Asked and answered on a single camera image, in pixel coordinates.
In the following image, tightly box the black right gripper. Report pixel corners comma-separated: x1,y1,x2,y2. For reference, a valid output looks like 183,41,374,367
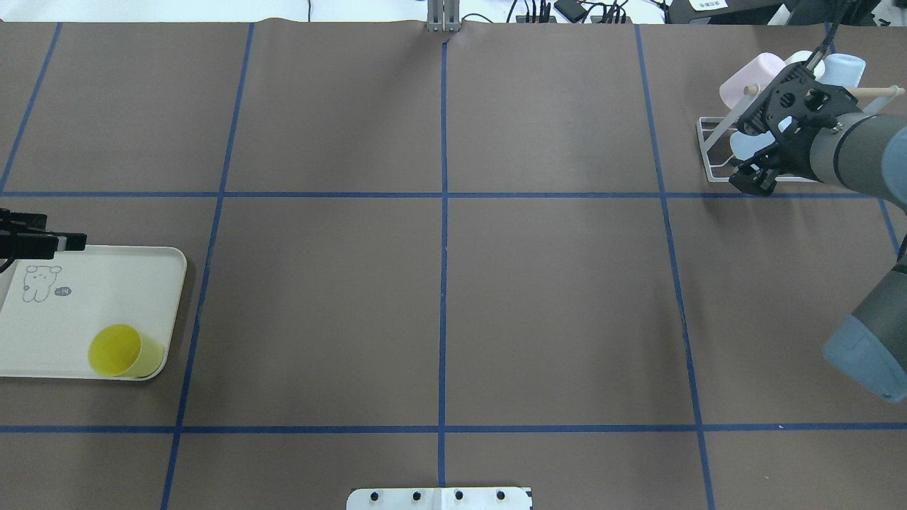
728,127,816,197

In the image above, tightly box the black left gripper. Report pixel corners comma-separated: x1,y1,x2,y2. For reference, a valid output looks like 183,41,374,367
1,208,87,273

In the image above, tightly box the light blue plastic cup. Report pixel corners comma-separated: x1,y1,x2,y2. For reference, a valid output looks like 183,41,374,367
730,130,775,161

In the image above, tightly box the pink plastic cup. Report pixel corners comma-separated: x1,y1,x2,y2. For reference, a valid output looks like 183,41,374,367
719,52,785,109

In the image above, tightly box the white ikea cup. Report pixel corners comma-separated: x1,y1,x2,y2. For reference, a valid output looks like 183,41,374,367
784,50,826,79

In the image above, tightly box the yellow plastic cup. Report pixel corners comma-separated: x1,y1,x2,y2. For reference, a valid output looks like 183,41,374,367
87,324,166,380

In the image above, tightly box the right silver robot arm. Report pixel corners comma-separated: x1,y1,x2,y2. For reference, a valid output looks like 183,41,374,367
729,112,906,404

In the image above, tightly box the cream rabbit tray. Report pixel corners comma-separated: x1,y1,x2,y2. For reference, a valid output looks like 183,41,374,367
1,245,188,381

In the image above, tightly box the white wire cup rack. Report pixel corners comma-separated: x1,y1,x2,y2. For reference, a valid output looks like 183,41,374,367
696,84,905,183

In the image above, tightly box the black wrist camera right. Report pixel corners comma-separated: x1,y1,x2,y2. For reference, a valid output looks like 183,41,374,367
735,62,861,140

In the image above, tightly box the aluminium frame post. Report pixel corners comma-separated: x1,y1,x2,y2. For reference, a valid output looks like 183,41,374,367
427,0,462,33

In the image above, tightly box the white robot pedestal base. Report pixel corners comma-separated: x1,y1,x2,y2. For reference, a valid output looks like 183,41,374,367
346,487,534,509

